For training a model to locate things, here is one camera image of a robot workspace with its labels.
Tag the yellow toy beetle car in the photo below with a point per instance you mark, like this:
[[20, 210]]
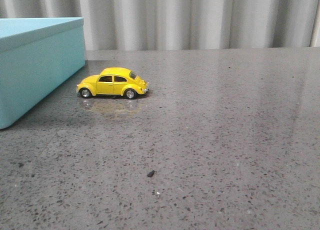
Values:
[[113, 81]]

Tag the light blue storage box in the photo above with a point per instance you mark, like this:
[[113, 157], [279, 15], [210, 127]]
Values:
[[36, 56]]

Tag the small black debris chip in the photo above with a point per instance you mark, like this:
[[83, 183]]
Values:
[[151, 173]]

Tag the white pleated curtain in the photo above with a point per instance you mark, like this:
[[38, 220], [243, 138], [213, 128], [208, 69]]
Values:
[[132, 25]]

